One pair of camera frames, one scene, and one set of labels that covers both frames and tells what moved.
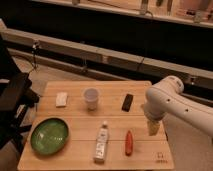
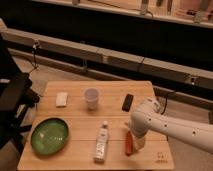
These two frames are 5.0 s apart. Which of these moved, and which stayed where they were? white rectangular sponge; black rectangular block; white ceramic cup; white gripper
Moved: white gripper
Stayed: white rectangular sponge; black rectangular block; white ceramic cup
